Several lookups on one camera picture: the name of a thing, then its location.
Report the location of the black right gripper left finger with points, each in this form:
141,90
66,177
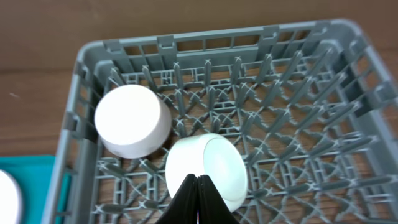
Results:
183,208

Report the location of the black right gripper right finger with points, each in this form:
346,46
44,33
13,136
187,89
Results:
212,208

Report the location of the white bowl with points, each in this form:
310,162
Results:
213,155

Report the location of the bowl with rice and nuts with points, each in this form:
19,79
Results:
132,121

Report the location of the grey dishwasher rack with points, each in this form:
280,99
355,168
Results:
310,107

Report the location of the teal plastic tray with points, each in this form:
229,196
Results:
33,175

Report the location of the large white plate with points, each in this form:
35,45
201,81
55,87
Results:
11,200

